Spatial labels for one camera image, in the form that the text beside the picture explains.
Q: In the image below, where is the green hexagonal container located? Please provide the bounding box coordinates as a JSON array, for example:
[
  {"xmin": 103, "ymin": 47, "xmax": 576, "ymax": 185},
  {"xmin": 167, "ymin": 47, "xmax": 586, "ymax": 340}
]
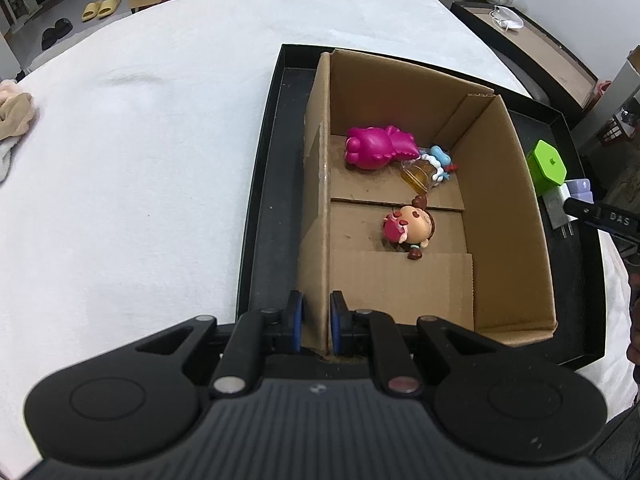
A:
[{"xmin": 526, "ymin": 140, "xmax": 568, "ymax": 196}]

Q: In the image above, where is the brown-lined black tray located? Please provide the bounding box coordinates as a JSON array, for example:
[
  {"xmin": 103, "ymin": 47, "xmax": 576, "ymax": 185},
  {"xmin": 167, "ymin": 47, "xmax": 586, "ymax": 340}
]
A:
[{"xmin": 450, "ymin": 1, "xmax": 600, "ymax": 112}]

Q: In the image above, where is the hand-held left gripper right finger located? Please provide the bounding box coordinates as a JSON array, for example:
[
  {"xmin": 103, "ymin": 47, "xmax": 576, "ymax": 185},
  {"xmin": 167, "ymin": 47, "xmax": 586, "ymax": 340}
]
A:
[{"xmin": 330, "ymin": 290, "xmax": 502, "ymax": 401}]

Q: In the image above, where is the white charger plug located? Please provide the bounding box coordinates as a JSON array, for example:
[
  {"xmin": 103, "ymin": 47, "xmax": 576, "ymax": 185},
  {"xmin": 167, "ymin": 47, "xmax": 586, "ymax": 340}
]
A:
[{"xmin": 542, "ymin": 185, "xmax": 577, "ymax": 239}]

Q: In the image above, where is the beige clothing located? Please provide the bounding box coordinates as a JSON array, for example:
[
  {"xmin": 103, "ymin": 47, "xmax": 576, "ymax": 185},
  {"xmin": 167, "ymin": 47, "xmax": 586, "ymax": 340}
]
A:
[{"xmin": 0, "ymin": 79, "xmax": 37, "ymax": 142}]

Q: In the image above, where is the brown-haired doll figurine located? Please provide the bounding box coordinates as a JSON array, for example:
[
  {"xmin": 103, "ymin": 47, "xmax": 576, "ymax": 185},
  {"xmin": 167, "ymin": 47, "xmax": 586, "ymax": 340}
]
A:
[{"xmin": 382, "ymin": 194, "xmax": 435, "ymax": 261}]

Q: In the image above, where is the large black tray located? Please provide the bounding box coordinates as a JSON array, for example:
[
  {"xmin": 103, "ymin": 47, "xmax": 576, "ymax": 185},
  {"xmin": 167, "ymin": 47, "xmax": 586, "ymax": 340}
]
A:
[{"xmin": 235, "ymin": 43, "xmax": 609, "ymax": 374}]

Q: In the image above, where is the magenta bear figurine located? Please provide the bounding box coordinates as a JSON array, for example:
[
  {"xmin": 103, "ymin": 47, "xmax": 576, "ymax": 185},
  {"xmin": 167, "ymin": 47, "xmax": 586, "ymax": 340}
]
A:
[{"xmin": 345, "ymin": 125, "xmax": 421, "ymax": 171}]

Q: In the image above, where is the white face mask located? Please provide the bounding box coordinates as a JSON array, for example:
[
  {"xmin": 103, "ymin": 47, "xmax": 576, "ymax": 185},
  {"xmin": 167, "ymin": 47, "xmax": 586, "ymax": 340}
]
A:
[{"xmin": 489, "ymin": 5, "xmax": 525, "ymax": 30}]

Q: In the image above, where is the grey desk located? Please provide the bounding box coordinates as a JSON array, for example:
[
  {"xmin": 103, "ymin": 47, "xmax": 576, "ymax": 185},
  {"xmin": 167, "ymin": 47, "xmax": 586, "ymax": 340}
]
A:
[{"xmin": 570, "ymin": 46, "xmax": 640, "ymax": 152}]

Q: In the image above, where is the white cloth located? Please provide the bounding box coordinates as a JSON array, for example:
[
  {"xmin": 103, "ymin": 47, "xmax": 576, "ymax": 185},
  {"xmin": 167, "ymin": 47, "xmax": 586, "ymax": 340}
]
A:
[{"xmin": 0, "ymin": 136, "xmax": 22, "ymax": 187}]

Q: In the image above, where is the light purple adapter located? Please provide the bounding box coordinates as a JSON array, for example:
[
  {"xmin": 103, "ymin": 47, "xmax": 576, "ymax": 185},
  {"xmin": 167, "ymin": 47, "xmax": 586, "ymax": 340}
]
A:
[{"xmin": 564, "ymin": 179, "xmax": 596, "ymax": 206}]

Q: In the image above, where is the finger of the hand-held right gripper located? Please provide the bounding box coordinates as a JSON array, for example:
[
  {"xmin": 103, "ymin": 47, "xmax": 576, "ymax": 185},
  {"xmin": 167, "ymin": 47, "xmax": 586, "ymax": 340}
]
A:
[{"xmin": 563, "ymin": 196, "xmax": 640, "ymax": 242}]

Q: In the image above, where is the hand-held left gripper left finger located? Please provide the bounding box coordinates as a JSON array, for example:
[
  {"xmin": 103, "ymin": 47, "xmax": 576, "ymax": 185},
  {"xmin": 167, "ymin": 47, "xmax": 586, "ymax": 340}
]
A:
[{"xmin": 135, "ymin": 289, "xmax": 306, "ymax": 401}]

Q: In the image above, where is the cardboard box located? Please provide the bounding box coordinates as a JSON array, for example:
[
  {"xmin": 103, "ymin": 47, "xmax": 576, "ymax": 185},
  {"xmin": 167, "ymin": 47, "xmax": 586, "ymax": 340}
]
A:
[{"xmin": 298, "ymin": 49, "xmax": 558, "ymax": 362}]

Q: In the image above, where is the red and white package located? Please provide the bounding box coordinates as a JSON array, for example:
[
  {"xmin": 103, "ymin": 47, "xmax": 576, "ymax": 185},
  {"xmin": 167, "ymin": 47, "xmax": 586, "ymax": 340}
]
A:
[{"xmin": 597, "ymin": 107, "xmax": 639, "ymax": 147}]

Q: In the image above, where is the blue figurine with glass jar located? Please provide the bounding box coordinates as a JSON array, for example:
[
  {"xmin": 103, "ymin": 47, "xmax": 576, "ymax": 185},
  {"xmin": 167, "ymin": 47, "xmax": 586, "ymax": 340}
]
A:
[{"xmin": 400, "ymin": 145, "xmax": 460, "ymax": 196}]

